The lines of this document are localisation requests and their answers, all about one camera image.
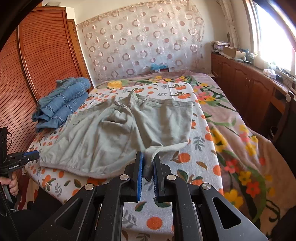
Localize stack of books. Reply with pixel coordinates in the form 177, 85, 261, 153
210, 41, 231, 52

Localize beige side curtain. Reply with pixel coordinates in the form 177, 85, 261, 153
218, 0, 240, 48

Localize cardboard box blue cloth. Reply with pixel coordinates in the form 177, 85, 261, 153
150, 63, 169, 73

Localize cardboard box on cabinet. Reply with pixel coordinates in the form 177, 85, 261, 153
223, 46, 246, 59

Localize person's left hand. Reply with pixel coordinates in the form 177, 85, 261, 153
0, 172, 19, 196

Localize floral pink blanket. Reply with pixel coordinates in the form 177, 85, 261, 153
97, 71, 295, 240

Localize wooden louvred wardrobe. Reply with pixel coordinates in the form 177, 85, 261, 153
1, 6, 90, 153

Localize blue denim jeans pile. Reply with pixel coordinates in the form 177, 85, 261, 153
32, 77, 91, 133

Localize long wooden cabinet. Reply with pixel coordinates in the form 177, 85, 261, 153
211, 53, 288, 138

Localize circle pattern sheer curtain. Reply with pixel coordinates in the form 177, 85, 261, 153
76, 1, 204, 86

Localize window with wooden frame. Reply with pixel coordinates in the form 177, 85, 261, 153
243, 1, 295, 76

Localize grey-green pants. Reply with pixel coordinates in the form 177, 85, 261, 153
39, 91, 193, 180

